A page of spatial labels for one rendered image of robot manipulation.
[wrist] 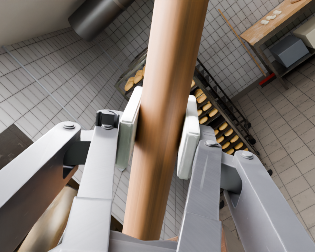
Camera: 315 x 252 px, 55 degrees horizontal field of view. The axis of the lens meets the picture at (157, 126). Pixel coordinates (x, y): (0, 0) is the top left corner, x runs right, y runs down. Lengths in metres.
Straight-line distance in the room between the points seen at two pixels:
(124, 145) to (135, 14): 5.06
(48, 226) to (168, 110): 1.72
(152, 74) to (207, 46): 5.07
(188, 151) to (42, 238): 1.68
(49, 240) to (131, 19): 4.05
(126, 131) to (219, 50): 5.13
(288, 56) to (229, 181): 4.66
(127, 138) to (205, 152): 0.04
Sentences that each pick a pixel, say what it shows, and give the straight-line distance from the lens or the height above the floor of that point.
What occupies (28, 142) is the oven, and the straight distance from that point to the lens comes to 2.13.
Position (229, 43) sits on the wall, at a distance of 5.29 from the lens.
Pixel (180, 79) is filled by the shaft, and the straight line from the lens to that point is 0.18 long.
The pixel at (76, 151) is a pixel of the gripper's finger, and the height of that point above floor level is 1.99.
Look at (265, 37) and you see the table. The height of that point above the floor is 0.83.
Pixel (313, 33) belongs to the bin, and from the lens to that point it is 4.86.
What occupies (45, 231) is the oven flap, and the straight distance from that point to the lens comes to 1.85.
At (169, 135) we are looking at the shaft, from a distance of 0.19.
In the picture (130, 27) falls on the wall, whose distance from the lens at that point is 5.25.
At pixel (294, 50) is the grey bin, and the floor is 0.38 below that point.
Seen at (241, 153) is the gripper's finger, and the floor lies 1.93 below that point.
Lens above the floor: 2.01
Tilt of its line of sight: 15 degrees down
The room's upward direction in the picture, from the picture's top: 42 degrees counter-clockwise
